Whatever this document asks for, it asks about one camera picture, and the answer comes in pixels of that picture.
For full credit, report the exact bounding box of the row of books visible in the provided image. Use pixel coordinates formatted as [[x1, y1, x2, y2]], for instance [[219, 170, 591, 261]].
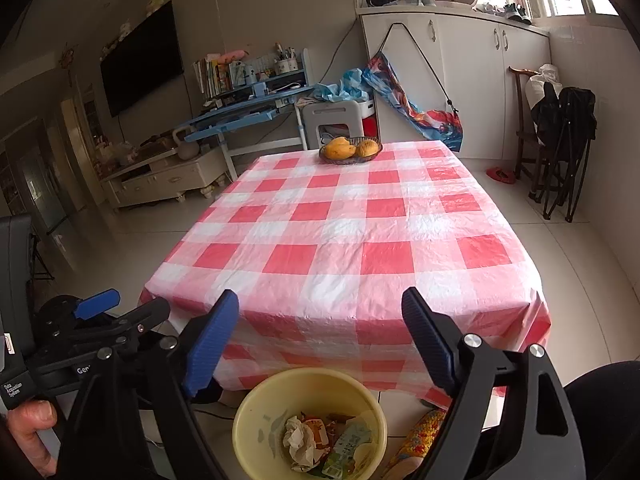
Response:
[[194, 55, 236, 99]]

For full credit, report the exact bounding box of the pair of sneakers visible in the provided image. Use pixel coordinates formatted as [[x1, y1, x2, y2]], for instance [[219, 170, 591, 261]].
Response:
[[501, 2, 534, 26]]

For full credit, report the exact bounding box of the pink checked tablecloth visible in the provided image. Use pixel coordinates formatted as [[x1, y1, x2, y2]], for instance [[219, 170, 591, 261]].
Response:
[[139, 140, 552, 411]]

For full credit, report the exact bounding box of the black floor cable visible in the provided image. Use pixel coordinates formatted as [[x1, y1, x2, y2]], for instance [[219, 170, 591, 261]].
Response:
[[192, 404, 237, 422]]

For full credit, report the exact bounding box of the blue green milk carton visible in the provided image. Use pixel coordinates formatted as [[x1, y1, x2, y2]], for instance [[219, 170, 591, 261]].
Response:
[[322, 420, 373, 478]]

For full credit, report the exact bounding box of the person's black trouser leg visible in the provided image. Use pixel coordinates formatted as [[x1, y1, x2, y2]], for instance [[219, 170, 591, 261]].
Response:
[[564, 360, 640, 480]]

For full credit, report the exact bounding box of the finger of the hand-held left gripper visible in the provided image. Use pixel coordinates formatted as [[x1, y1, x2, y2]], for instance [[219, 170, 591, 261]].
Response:
[[75, 297, 172, 358], [73, 288, 122, 322]]

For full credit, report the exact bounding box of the dark wicker fruit basket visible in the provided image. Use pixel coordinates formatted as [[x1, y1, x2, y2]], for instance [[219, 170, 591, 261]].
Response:
[[319, 136, 384, 165]]

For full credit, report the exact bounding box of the white pen holder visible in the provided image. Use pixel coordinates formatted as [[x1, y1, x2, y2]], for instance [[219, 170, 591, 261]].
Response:
[[274, 44, 300, 75]]

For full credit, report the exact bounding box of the white tissue paper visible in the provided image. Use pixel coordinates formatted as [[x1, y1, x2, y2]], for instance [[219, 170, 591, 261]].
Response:
[[282, 415, 319, 472]]

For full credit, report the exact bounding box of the white plastic stool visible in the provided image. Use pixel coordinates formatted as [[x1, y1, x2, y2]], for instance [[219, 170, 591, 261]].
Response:
[[302, 101, 366, 151]]

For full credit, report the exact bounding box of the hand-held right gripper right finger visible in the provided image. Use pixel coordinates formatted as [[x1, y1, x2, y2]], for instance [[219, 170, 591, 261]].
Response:
[[401, 287, 586, 480]]

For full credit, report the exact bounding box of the black folding chair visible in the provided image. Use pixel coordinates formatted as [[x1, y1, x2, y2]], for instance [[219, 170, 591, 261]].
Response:
[[530, 82, 599, 224]]

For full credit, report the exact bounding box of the white television stand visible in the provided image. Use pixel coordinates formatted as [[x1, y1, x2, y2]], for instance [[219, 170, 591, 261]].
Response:
[[100, 147, 229, 211]]

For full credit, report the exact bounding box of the black stand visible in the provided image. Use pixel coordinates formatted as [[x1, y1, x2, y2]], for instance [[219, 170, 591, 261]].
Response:
[[0, 215, 55, 312]]

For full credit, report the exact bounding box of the blue plastic bag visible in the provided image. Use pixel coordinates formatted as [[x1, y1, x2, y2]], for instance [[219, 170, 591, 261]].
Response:
[[314, 67, 373, 106]]

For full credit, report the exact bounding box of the dark wooden chair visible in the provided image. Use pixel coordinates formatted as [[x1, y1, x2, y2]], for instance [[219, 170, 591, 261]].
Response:
[[509, 66, 547, 187]]

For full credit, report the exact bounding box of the beige kettlebell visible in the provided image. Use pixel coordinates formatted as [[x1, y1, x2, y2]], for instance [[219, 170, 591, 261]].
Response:
[[172, 127, 201, 161]]

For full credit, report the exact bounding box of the white storage basket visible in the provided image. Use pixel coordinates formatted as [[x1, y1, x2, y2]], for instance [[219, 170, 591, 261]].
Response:
[[360, 102, 381, 139]]

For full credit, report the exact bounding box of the person's left hand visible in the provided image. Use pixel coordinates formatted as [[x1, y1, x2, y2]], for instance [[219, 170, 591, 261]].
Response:
[[0, 400, 57, 479]]

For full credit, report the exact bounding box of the black television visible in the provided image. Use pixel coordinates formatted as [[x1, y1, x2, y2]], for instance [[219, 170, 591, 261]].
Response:
[[100, 1, 185, 119]]

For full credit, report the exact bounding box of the blue study desk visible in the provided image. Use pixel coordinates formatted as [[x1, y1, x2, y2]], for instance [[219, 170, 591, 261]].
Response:
[[185, 49, 316, 181]]

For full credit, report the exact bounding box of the black cord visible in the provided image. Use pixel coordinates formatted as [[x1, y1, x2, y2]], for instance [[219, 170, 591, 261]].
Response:
[[382, 22, 459, 117]]

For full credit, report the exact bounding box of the yellow plastic bucket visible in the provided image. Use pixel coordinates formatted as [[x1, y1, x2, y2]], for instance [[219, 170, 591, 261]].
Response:
[[232, 367, 389, 480]]

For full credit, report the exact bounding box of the white sack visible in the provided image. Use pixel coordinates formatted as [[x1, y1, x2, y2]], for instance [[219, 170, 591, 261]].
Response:
[[525, 64, 563, 107]]

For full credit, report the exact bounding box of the cartoon print long bag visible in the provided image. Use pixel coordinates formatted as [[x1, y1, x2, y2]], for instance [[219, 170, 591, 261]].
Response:
[[362, 52, 464, 153]]

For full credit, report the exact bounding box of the red orange snack bag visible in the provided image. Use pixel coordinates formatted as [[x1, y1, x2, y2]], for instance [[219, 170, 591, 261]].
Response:
[[300, 412, 352, 453]]

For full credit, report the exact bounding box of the floral print slipper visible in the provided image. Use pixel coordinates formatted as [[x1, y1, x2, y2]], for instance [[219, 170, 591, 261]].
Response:
[[382, 407, 447, 480]]

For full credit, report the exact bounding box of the white cabinet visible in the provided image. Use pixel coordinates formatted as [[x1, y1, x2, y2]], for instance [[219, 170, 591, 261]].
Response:
[[357, 5, 552, 159]]

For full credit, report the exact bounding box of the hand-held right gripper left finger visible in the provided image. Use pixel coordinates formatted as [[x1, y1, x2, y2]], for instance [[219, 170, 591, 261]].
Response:
[[57, 289, 241, 480]]

